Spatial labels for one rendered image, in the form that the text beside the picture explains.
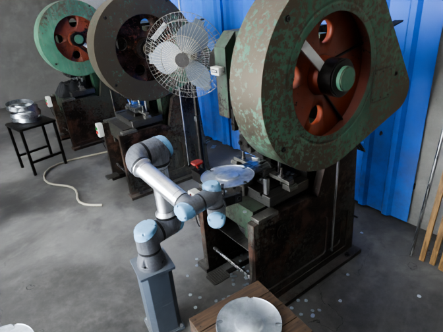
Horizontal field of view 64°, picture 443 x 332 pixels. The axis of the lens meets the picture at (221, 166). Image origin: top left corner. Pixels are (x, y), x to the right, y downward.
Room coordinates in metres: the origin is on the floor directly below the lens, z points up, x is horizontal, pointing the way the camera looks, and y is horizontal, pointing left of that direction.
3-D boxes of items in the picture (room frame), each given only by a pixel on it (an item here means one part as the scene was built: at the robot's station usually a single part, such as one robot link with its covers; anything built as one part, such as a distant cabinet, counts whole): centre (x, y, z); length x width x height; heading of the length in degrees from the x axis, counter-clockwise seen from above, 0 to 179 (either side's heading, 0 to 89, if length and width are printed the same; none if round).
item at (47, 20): (4.90, 1.51, 0.87); 1.53 x 0.99 x 1.74; 128
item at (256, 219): (1.71, -0.50, 0.45); 0.92 x 0.12 x 0.90; 125
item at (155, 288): (1.46, 0.40, 0.23); 0.19 x 0.19 x 0.45; 27
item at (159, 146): (1.56, 0.30, 0.82); 0.15 x 0.12 x 0.55; 134
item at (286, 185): (1.71, -0.33, 0.76); 0.17 x 0.06 x 0.10; 35
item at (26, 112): (3.91, 2.11, 0.40); 0.45 x 0.40 x 0.79; 47
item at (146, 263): (1.46, 0.40, 0.50); 0.15 x 0.15 x 0.10
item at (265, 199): (1.85, -0.23, 0.68); 0.45 x 0.30 x 0.06; 35
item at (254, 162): (1.85, -0.23, 0.76); 0.15 x 0.09 x 0.05; 35
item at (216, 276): (1.77, -0.12, 0.14); 0.59 x 0.10 x 0.05; 125
